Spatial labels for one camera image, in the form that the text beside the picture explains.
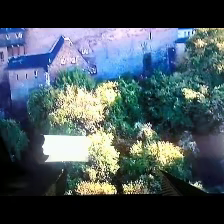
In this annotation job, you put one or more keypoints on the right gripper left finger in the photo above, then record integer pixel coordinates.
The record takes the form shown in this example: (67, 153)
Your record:
(60, 185)

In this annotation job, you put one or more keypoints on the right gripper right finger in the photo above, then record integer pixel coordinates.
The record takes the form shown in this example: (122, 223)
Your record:
(175, 187)

